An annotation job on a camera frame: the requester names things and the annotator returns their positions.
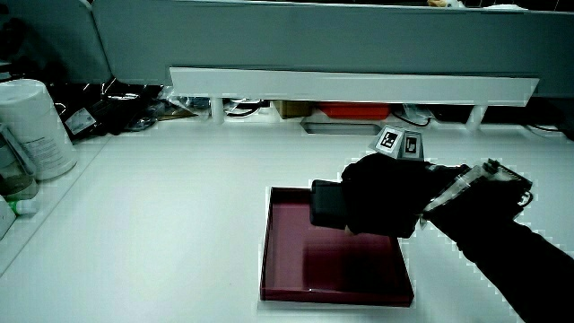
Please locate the black plastic bag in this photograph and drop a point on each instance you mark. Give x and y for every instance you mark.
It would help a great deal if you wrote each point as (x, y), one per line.
(112, 107)

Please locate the narrow grey desk partition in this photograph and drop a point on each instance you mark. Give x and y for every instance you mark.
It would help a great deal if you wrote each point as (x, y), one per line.
(58, 36)

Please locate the wide grey desk partition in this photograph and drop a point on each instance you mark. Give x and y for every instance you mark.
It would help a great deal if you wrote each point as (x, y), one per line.
(314, 40)

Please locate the person's right forearm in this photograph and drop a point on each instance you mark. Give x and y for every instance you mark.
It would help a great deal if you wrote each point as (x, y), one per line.
(515, 251)

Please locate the grey flat tray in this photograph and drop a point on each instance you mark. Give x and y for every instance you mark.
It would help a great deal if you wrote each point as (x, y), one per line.
(341, 128)

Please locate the red flat box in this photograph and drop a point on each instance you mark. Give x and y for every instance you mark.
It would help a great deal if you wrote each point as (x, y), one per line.
(354, 110)

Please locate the white desk shelf riser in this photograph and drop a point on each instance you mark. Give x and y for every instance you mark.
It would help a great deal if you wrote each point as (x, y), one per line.
(350, 86)

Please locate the person's right hand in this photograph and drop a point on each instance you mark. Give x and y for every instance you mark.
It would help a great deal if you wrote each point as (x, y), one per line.
(381, 197)

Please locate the black battery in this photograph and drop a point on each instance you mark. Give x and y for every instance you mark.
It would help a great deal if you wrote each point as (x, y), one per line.
(327, 204)

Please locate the dark red square plate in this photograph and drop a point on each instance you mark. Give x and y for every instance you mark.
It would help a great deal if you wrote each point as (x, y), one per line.
(305, 264)

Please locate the brown cardboard box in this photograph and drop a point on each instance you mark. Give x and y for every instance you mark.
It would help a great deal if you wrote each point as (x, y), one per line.
(292, 109)

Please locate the clear plastic bag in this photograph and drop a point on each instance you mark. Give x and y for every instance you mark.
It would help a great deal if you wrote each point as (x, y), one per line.
(184, 105)

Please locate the small white green bottle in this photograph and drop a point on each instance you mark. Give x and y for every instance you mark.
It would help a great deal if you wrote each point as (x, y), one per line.
(24, 206)

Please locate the white cylindrical wipes canister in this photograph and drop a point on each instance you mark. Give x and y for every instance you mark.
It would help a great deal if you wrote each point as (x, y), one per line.
(36, 130)

